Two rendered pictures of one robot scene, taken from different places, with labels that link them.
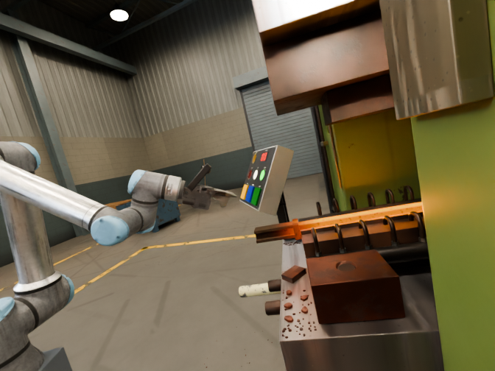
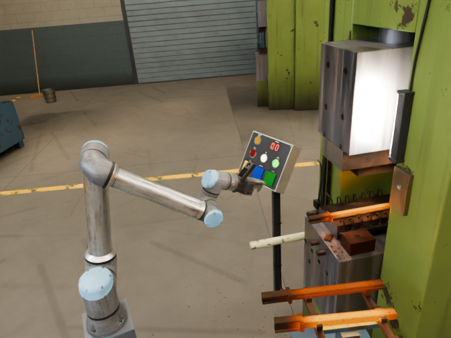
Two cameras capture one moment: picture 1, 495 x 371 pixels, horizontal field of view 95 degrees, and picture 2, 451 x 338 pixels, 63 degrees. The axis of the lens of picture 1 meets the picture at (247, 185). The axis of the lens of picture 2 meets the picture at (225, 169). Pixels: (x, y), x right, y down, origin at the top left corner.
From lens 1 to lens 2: 138 cm
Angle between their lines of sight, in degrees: 27
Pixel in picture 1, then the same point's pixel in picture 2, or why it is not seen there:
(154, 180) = (225, 179)
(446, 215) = (394, 227)
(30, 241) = (108, 223)
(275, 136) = (164, 10)
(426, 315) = (380, 249)
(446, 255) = (391, 235)
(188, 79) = not seen: outside the picture
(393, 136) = not seen: hidden behind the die
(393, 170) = (366, 179)
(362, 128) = not seen: hidden behind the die
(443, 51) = (402, 206)
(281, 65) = (348, 158)
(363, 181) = (350, 184)
